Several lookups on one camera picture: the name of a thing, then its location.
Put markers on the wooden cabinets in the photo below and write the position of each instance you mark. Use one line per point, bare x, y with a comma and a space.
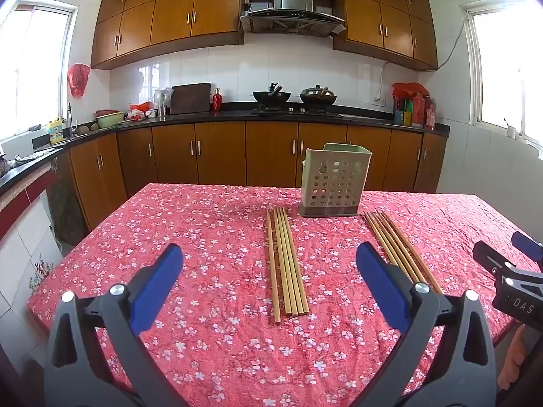
169, 12
382, 17
220, 152

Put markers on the wooden lower cabinets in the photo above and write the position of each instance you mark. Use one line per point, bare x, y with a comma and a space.
220, 152

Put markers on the clear plastic container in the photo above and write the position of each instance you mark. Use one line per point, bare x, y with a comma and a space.
162, 101

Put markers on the person's right hand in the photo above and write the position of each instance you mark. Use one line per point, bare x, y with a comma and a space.
513, 356

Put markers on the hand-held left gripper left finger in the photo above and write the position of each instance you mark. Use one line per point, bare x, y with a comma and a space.
157, 288

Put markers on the white framed window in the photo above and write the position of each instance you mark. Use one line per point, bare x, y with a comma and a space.
34, 72
505, 68

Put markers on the steel range hood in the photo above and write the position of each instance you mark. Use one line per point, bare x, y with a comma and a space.
292, 19

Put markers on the small white cup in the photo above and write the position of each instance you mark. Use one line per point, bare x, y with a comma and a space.
511, 132

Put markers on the green basin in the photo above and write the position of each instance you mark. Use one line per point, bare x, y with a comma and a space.
110, 119

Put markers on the black kitchen countertop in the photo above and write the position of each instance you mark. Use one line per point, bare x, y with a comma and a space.
237, 114

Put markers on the yellow detergent bottle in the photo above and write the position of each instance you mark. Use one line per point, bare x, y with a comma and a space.
56, 132

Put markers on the red floral tablecloth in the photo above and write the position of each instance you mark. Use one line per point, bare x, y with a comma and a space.
191, 241

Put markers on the metal faucet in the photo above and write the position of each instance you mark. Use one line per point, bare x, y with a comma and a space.
70, 118

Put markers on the wooden upper cabinets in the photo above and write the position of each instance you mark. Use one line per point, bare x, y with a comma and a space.
382, 17
169, 12

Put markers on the red bottle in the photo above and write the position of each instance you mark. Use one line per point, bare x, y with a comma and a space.
217, 101

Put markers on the red and white bag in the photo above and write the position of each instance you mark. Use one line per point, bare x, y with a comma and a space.
140, 111

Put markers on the black pan with lid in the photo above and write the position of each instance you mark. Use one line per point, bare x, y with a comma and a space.
318, 96

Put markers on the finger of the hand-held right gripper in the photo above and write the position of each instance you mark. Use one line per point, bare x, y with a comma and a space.
528, 246
488, 258

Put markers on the perforated green chopstick holder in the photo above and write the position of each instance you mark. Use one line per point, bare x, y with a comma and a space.
335, 186

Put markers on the black wok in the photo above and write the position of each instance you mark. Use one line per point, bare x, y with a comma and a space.
271, 95

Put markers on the dark wooden cutting board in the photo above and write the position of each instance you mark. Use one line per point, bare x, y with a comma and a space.
191, 98

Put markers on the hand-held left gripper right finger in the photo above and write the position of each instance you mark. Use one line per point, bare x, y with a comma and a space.
382, 280

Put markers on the hanging red plastic bag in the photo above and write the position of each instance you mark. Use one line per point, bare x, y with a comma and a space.
79, 78

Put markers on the gas stove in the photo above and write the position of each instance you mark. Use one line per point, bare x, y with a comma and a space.
297, 112

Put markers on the white wall socket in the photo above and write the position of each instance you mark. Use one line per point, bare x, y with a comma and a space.
379, 101

